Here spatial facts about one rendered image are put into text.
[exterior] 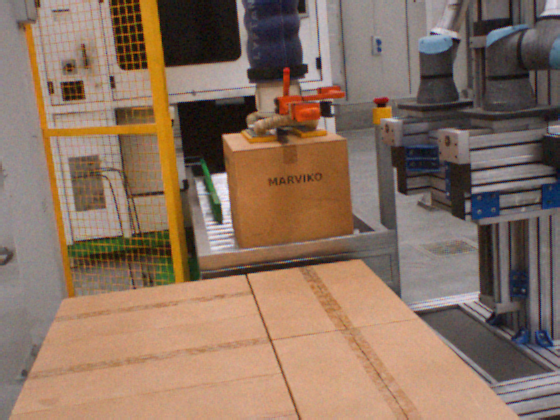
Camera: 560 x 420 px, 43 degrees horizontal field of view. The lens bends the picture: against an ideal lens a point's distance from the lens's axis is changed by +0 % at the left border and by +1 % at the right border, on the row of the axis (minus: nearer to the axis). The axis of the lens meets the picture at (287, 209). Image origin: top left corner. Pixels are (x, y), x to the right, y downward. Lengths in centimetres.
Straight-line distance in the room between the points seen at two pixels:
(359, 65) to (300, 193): 940
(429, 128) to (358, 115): 914
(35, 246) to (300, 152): 130
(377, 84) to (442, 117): 935
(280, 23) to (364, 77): 923
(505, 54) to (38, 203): 198
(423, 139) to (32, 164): 160
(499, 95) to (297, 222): 83
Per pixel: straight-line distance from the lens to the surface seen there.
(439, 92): 258
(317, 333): 186
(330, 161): 249
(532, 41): 210
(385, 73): 1197
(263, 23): 266
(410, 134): 256
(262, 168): 245
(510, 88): 214
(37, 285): 326
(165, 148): 314
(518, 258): 252
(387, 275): 259
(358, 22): 1184
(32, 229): 320
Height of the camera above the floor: 124
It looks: 12 degrees down
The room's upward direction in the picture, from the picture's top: 5 degrees counter-clockwise
